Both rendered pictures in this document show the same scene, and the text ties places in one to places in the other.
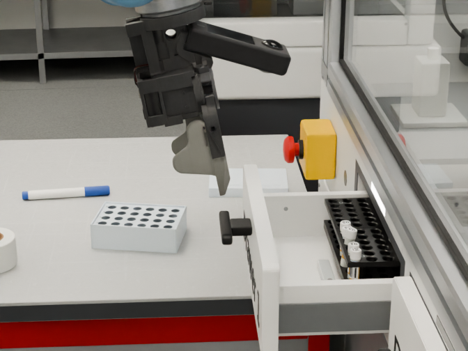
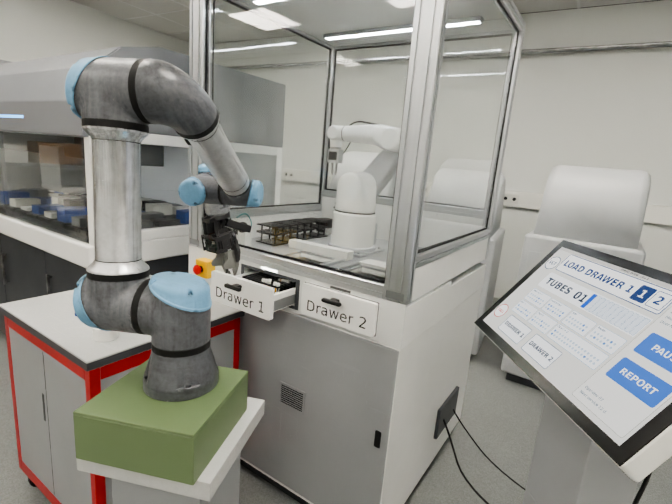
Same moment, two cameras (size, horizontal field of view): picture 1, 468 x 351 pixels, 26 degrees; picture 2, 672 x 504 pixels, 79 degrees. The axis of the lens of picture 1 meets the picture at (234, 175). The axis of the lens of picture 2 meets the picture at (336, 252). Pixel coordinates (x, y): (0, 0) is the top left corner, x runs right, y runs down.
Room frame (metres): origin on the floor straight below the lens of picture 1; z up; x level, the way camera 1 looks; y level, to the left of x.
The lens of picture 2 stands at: (0.01, 0.86, 1.35)
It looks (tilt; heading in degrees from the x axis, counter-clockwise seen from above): 12 degrees down; 306
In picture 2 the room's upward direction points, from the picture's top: 5 degrees clockwise
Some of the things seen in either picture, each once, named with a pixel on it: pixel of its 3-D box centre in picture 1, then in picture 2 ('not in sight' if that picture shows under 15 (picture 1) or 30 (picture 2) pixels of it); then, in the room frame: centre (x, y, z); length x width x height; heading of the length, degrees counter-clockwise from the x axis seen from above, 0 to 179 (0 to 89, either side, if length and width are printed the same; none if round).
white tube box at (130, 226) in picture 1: (139, 226); not in sight; (1.34, 0.14, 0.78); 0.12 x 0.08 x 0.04; 82
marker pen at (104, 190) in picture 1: (66, 192); not in sight; (1.49, 0.27, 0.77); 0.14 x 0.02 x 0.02; 100
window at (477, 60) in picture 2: not in sight; (473, 123); (0.57, -0.67, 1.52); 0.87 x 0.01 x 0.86; 94
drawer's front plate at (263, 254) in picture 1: (258, 251); (240, 294); (1.07, -0.03, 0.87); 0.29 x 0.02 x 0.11; 4
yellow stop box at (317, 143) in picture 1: (315, 149); (204, 268); (1.40, -0.12, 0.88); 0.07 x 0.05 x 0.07; 4
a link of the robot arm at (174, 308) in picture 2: not in sight; (178, 307); (0.74, 0.41, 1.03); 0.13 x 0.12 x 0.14; 30
